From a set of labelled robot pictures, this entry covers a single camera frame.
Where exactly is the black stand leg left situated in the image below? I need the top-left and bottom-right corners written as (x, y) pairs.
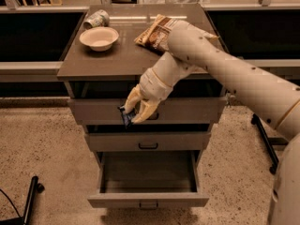
top-left (0, 175), bottom-right (45, 225)

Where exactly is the tipped green white cup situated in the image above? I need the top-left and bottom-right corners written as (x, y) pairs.
top-left (83, 9), bottom-right (110, 29)

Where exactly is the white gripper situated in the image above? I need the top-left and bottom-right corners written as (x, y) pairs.
top-left (124, 68), bottom-right (173, 124)

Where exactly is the grey middle drawer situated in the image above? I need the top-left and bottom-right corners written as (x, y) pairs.
top-left (84, 132), bottom-right (211, 152)

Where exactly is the black stand leg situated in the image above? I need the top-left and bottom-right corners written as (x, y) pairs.
top-left (0, 175), bottom-right (45, 225)
top-left (251, 114), bottom-right (288, 174)

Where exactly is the grey open bottom drawer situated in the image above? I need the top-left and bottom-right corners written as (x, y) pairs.
top-left (88, 151), bottom-right (209, 210)

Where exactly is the grey top drawer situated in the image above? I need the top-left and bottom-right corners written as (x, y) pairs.
top-left (68, 97), bottom-right (226, 125)

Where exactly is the brown chip bag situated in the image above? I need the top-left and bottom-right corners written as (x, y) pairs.
top-left (135, 14), bottom-right (218, 53)

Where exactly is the white paper bowl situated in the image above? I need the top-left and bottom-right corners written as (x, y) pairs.
top-left (80, 27), bottom-right (119, 52)

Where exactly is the black cable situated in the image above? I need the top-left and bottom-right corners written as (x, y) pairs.
top-left (0, 187), bottom-right (23, 218)

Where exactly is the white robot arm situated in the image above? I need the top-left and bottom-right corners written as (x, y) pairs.
top-left (123, 21), bottom-right (300, 225)

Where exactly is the grey drawer cabinet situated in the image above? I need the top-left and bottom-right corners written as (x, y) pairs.
top-left (56, 3), bottom-right (236, 210)

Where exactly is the black stand leg right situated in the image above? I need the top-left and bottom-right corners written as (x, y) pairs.
top-left (251, 114), bottom-right (288, 174)

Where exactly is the blue rxbar blueberry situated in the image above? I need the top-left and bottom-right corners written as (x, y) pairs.
top-left (118, 106), bottom-right (136, 128)

